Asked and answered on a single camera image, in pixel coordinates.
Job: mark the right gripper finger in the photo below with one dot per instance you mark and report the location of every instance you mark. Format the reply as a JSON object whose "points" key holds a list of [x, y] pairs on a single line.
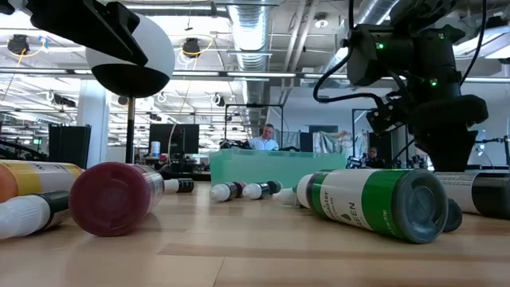
{"points": [[446, 153]]}

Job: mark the large green food coloring bottle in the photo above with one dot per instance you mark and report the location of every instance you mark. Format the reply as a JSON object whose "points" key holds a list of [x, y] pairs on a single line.
{"points": [[378, 199]]}

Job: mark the large yellow food coloring bottle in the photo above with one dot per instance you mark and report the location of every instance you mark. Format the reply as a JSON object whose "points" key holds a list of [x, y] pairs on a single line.
{"points": [[40, 179]]}

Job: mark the large red food coloring bottle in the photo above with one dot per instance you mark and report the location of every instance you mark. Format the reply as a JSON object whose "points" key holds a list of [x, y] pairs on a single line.
{"points": [[113, 199]]}

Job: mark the small food coloring dropper bottle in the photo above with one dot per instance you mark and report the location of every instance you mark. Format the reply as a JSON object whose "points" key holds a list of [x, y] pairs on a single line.
{"points": [[221, 192], [255, 191], [179, 185], [24, 215]]}

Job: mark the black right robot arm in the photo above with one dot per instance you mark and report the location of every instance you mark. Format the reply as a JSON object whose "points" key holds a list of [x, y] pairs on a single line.
{"points": [[378, 60]]}

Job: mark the small teal food coloring bottle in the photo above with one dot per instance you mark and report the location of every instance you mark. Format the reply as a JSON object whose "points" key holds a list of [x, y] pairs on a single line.
{"points": [[275, 186]]}

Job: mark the black ceiling-mounted device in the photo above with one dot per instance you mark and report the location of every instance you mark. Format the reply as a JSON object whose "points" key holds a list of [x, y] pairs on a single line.
{"points": [[18, 44], [191, 47]]}

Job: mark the person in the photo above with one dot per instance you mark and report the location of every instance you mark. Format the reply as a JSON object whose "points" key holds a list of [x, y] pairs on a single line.
{"points": [[265, 143], [373, 159]]}

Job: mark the grey draped cloth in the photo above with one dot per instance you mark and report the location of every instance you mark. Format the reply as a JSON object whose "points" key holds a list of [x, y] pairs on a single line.
{"points": [[338, 143]]}

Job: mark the black cabinet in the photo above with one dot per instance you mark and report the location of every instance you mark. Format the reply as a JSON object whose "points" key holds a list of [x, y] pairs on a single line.
{"points": [[69, 145]]}

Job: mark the black computer monitor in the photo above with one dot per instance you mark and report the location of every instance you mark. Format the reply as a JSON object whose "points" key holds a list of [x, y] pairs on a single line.
{"points": [[175, 137]]}

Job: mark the white and blue canister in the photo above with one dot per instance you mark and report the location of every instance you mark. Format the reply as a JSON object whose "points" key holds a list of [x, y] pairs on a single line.
{"points": [[155, 149]]}

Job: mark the green translucent plastic bin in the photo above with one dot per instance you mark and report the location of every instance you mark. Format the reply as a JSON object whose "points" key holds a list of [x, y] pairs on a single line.
{"points": [[279, 167]]}

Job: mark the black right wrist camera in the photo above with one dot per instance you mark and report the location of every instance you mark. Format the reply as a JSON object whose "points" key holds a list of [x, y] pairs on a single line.
{"points": [[382, 119]]}

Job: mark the black metal frame stand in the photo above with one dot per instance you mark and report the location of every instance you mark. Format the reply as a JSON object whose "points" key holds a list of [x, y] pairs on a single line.
{"points": [[353, 135], [255, 105]]}

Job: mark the silver ceiling duct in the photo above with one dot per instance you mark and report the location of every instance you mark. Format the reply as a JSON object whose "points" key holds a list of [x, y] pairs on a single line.
{"points": [[251, 32], [370, 14]]}

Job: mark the black aluminium table frame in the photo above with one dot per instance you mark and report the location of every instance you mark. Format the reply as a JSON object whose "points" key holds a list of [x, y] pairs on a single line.
{"points": [[199, 175]]}

